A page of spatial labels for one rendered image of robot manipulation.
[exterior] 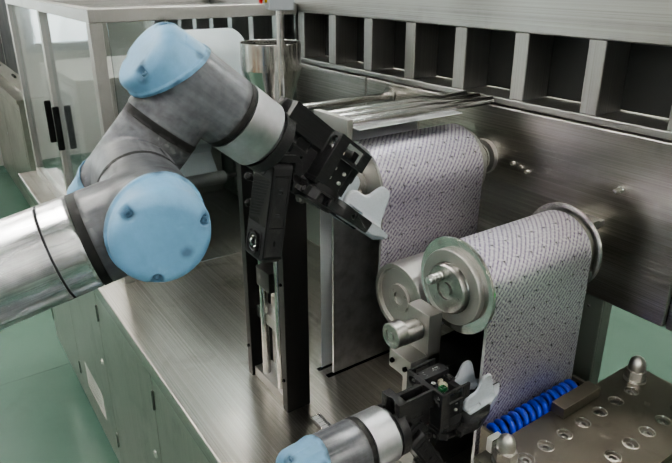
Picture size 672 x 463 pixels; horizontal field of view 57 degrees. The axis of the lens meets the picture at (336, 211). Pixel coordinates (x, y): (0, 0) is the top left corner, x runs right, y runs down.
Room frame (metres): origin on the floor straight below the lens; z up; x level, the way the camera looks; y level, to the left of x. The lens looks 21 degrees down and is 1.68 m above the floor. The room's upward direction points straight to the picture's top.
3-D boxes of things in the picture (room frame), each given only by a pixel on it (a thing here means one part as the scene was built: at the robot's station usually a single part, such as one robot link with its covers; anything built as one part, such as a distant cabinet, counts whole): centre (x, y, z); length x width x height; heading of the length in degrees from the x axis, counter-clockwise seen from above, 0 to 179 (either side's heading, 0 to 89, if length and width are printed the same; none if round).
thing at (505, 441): (0.69, -0.24, 1.05); 0.04 x 0.04 x 0.04
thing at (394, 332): (0.78, -0.09, 1.18); 0.04 x 0.02 x 0.04; 35
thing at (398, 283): (0.97, -0.21, 1.17); 0.26 x 0.12 x 0.12; 125
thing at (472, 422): (0.70, -0.18, 1.09); 0.09 x 0.05 x 0.02; 124
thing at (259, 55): (1.45, 0.15, 1.50); 0.14 x 0.14 x 0.06
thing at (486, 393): (0.73, -0.21, 1.12); 0.09 x 0.03 x 0.06; 124
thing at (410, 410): (0.69, -0.12, 1.12); 0.12 x 0.08 x 0.09; 125
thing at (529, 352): (0.82, -0.31, 1.11); 0.23 x 0.01 x 0.18; 125
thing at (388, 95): (1.35, 0.00, 1.41); 0.30 x 0.04 x 0.04; 125
